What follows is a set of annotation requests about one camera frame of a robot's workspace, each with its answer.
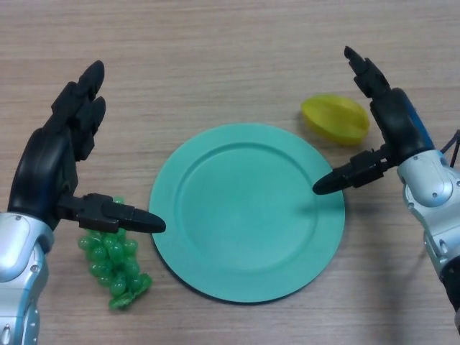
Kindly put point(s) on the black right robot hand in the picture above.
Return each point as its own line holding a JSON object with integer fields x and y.
{"x": 400, "y": 131}

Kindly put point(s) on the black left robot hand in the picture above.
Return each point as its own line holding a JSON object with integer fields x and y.
{"x": 39, "y": 167}

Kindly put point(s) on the yellow starfruit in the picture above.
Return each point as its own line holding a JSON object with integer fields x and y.
{"x": 334, "y": 120}

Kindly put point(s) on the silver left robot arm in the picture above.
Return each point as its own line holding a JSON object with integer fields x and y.
{"x": 18, "y": 255}

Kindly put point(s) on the green round plate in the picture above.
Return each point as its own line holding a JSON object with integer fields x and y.
{"x": 246, "y": 217}

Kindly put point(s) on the green grape bunch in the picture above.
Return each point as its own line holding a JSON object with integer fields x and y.
{"x": 111, "y": 262}

